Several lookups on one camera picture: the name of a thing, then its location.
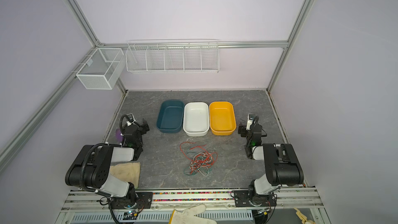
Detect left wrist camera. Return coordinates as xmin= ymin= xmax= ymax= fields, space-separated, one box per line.
xmin=127 ymin=114 xmax=136 ymax=123

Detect white mesh box basket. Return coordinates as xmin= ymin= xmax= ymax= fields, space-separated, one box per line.
xmin=76 ymin=48 xmax=126 ymax=90

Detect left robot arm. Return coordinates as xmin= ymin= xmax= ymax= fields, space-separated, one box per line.
xmin=65 ymin=115 xmax=152 ymax=209

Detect white plastic bin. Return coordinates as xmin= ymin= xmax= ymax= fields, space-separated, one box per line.
xmin=183 ymin=102 xmax=210 ymax=137

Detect teal plastic bin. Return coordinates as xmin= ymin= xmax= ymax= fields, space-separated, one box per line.
xmin=157 ymin=100 xmax=184 ymax=133

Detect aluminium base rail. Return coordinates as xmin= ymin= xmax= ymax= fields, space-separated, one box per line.
xmin=61 ymin=187 xmax=324 ymax=213

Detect purple pink scoop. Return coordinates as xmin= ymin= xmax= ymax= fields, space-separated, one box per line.
xmin=115 ymin=129 xmax=124 ymax=143

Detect white glove yellow cuff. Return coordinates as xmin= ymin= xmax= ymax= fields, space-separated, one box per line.
xmin=169 ymin=204 xmax=217 ymax=224

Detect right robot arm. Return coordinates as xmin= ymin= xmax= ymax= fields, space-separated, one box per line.
xmin=231 ymin=123 xmax=304 ymax=207

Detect cable pile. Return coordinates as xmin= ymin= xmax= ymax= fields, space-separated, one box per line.
xmin=179 ymin=141 xmax=219 ymax=177

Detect beige work glove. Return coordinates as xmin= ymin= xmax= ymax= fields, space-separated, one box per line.
xmin=110 ymin=162 xmax=141 ymax=188

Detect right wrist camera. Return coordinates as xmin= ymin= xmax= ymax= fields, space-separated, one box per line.
xmin=246 ymin=114 xmax=256 ymax=130

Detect white wire wall basket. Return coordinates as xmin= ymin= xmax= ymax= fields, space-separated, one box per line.
xmin=125 ymin=39 xmax=220 ymax=73

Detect yellow plastic bin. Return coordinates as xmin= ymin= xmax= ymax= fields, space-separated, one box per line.
xmin=209 ymin=101 xmax=236 ymax=136

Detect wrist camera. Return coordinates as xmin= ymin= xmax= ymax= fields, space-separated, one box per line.
xmin=127 ymin=114 xmax=136 ymax=123
xmin=246 ymin=114 xmax=256 ymax=130

